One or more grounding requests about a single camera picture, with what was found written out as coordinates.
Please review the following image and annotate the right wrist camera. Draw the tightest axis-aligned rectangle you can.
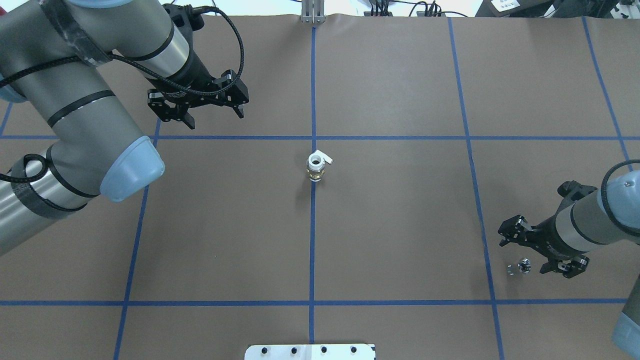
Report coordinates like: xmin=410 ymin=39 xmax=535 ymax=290
xmin=557 ymin=180 xmax=598 ymax=202

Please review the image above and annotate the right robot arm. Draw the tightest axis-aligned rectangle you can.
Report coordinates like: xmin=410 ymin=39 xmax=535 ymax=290
xmin=497 ymin=159 xmax=640 ymax=279

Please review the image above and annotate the PPR valve with metal handle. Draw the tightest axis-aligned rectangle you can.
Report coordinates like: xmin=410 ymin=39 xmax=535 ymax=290
xmin=306 ymin=149 xmax=334 ymax=183

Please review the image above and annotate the small metal pipe fitting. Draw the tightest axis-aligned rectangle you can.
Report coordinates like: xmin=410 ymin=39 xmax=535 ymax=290
xmin=505 ymin=257 xmax=532 ymax=277

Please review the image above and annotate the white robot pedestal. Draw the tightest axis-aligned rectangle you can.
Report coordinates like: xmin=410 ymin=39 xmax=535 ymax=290
xmin=244 ymin=343 xmax=377 ymax=360

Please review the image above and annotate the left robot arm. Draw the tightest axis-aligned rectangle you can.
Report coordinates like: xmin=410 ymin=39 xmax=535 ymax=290
xmin=1 ymin=0 xmax=249 ymax=255

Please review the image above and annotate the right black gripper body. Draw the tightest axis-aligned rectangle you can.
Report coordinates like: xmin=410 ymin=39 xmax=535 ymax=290
xmin=515 ymin=216 xmax=585 ymax=263

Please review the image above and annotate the aluminium frame post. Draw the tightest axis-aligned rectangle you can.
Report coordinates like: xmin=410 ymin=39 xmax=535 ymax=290
xmin=299 ymin=0 xmax=326 ymax=25

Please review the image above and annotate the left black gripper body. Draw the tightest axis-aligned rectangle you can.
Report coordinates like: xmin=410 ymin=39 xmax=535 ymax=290
xmin=147 ymin=69 xmax=250 ymax=111

